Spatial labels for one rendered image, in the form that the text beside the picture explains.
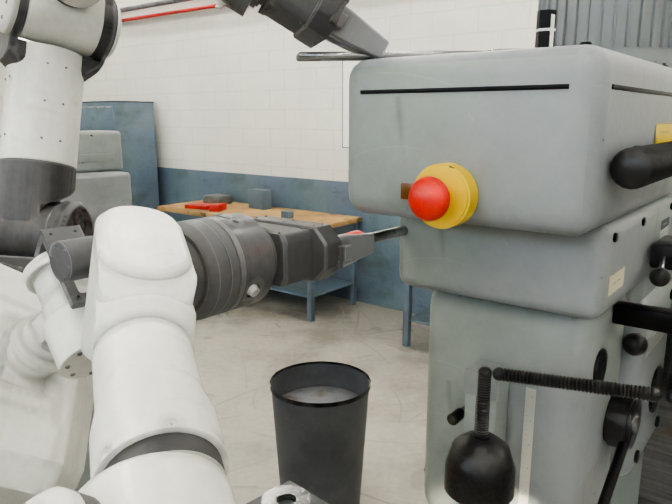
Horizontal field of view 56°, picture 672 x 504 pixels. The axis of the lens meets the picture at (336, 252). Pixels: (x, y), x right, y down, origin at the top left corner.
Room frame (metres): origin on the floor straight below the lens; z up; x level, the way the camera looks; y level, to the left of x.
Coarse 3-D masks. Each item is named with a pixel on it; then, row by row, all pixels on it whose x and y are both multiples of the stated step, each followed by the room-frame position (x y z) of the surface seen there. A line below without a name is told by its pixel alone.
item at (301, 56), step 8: (520, 48) 0.70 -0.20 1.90; (296, 56) 0.68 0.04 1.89; (304, 56) 0.66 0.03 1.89; (312, 56) 0.67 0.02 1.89; (320, 56) 0.67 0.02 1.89; (328, 56) 0.67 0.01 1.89; (336, 56) 0.67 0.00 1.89; (344, 56) 0.67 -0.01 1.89; (352, 56) 0.67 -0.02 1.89; (360, 56) 0.68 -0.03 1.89; (368, 56) 0.68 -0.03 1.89; (384, 56) 0.68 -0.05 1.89; (392, 56) 0.68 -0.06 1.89; (400, 56) 0.69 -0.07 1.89
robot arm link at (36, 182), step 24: (0, 168) 0.76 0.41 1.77; (24, 168) 0.75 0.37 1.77; (48, 168) 0.76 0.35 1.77; (72, 168) 0.79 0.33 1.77; (0, 192) 0.75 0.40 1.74; (24, 192) 0.75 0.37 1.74; (48, 192) 0.76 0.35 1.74; (72, 192) 0.79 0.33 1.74; (0, 216) 0.74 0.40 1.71; (24, 216) 0.74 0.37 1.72; (48, 216) 0.74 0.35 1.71; (0, 240) 0.73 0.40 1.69; (24, 240) 0.73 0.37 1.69
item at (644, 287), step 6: (648, 276) 0.80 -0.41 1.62; (642, 282) 0.78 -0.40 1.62; (648, 282) 0.81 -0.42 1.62; (636, 288) 0.78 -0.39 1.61; (642, 288) 0.78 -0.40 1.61; (648, 288) 0.81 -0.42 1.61; (654, 288) 0.84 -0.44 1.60; (630, 294) 0.78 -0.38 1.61; (636, 294) 0.78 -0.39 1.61; (642, 294) 0.79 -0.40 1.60; (630, 300) 0.78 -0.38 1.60; (636, 300) 0.78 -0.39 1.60
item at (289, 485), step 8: (272, 488) 1.04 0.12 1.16; (280, 488) 1.04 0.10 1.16; (288, 488) 1.04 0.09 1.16; (296, 488) 1.04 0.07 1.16; (264, 496) 1.01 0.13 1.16; (272, 496) 1.01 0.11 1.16; (280, 496) 1.02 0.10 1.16; (288, 496) 1.02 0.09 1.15; (296, 496) 1.01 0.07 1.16; (304, 496) 1.01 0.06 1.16; (312, 496) 1.03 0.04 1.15
